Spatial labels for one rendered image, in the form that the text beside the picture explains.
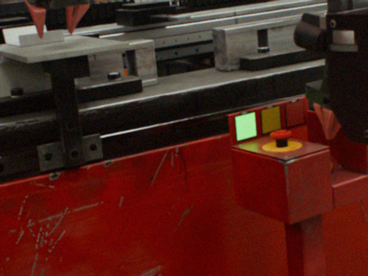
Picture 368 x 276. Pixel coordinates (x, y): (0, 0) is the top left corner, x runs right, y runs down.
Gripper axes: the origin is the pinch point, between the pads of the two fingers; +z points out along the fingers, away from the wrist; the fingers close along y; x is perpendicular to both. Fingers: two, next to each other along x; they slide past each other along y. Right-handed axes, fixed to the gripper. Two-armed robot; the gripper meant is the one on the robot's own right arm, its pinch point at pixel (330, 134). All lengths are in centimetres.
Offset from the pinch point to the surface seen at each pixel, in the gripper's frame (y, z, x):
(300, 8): 59, -2, -45
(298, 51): 29.2, -4.1, -17.4
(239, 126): 10.4, -0.6, 13.6
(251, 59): 30.8, -3.8, -5.1
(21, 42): 37, -14, 45
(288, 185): -6.4, 3.3, 15.5
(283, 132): 1.4, -2.5, 10.7
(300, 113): 10.2, 0.2, -1.9
